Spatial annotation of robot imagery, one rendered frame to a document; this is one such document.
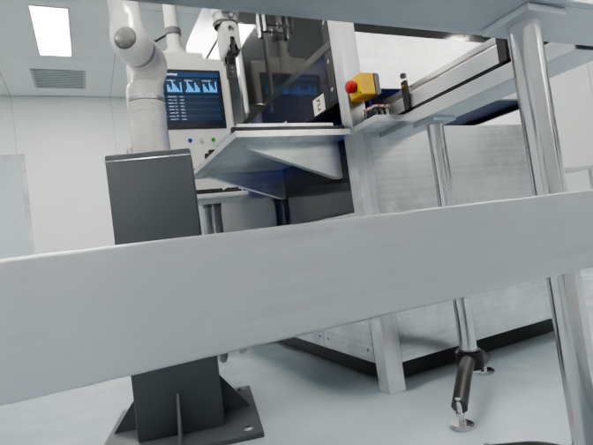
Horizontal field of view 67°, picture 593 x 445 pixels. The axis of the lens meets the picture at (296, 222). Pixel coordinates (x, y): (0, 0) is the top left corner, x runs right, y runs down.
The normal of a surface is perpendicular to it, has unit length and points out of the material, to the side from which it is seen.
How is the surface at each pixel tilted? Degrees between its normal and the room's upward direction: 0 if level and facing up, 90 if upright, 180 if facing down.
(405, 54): 90
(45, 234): 90
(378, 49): 90
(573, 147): 90
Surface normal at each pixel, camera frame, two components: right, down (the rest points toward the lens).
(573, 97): -0.90, 0.11
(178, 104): 0.40, -0.09
